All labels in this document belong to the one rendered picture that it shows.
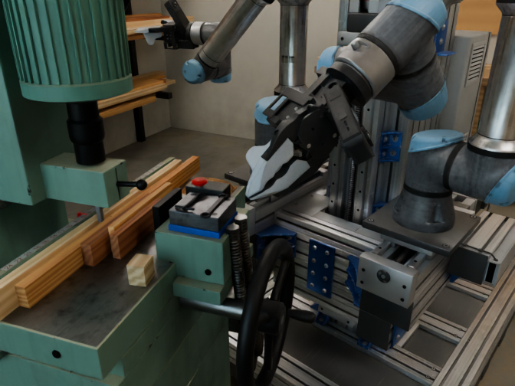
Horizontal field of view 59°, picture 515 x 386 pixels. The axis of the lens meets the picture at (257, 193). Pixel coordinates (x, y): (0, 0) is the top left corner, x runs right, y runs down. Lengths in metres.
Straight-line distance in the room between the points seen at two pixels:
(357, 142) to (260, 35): 3.72
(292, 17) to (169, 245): 0.85
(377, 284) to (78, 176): 0.71
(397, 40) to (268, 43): 3.59
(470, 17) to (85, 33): 3.29
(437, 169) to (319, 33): 3.02
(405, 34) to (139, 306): 0.56
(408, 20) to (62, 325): 0.65
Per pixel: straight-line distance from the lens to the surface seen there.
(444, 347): 1.80
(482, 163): 1.05
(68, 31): 0.74
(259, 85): 4.30
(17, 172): 0.90
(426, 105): 0.73
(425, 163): 1.12
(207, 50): 1.44
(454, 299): 2.04
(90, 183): 0.84
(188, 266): 0.84
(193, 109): 4.73
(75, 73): 0.75
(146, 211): 0.93
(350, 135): 0.54
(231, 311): 0.86
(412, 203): 1.16
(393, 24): 0.65
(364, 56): 0.62
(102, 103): 3.46
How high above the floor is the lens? 1.36
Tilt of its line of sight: 25 degrees down
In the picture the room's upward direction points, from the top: straight up
